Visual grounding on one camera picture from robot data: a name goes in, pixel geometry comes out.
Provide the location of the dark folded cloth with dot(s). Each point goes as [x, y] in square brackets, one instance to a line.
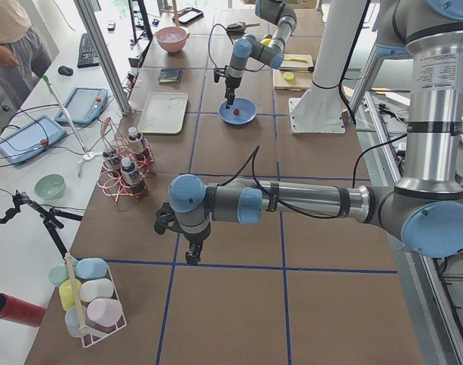
[170, 76]

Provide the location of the cream rectangular tray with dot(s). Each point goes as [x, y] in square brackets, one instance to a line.
[163, 113]

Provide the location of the black handled knife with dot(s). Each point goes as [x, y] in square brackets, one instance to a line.
[298, 69]

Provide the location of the dark drink bottle front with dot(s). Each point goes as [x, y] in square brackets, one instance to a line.
[132, 176]

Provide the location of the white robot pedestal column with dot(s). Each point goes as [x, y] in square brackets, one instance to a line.
[319, 109]

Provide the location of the dark drink bottle back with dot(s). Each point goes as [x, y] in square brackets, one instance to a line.
[136, 140]

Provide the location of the mint plastic cup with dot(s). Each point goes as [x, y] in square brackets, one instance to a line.
[58, 275]

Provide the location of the aluminium frame post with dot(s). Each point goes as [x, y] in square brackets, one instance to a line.
[92, 27]

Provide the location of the blue teach pendant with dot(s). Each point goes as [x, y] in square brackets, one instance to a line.
[85, 104]
[31, 140]

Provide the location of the far blue teach pendant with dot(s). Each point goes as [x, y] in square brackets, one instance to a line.
[85, 104]

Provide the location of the pink plastic cup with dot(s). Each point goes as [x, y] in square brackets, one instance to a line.
[104, 312]

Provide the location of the pale blue plastic cup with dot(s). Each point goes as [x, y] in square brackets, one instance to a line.
[72, 323]

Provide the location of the white wire cup basket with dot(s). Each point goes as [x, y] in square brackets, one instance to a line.
[92, 332]

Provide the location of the red cylinder tube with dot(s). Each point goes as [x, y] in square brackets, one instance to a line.
[13, 309]

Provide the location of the person in beige shirt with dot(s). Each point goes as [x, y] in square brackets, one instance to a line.
[23, 52]

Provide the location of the pink bowl with ice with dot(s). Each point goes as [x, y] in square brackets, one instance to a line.
[172, 39]

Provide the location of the black keyboard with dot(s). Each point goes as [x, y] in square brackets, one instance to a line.
[87, 55]

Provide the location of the white plastic cup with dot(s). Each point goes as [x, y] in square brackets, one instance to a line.
[98, 288]

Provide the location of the wooden cutting board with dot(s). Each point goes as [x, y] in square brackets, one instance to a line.
[302, 81]

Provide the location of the light blue plate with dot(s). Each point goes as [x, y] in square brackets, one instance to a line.
[247, 112]

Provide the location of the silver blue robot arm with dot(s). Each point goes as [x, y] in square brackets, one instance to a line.
[424, 209]
[269, 51]

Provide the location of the dark drink bottle middle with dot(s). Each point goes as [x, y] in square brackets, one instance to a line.
[112, 160]

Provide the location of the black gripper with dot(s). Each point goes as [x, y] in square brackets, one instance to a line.
[231, 84]
[196, 238]

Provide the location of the lemon half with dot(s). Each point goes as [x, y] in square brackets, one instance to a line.
[288, 76]

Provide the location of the black computer mouse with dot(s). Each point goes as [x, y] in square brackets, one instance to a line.
[65, 70]

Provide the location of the near blue teach pendant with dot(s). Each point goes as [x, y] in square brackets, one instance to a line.
[31, 140]

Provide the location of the mint green bowl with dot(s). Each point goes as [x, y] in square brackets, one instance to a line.
[50, 187]

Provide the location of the copper wire bottle rack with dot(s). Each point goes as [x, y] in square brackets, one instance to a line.
[112, 182]

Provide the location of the yellow plastic cup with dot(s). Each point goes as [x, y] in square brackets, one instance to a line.
[66, 295]

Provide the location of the metal scoop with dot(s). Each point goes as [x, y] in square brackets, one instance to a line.
[239, 28]

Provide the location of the dark drink bottle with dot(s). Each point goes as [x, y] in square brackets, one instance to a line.
[136, 140]
[112, 160]
[132, 176]

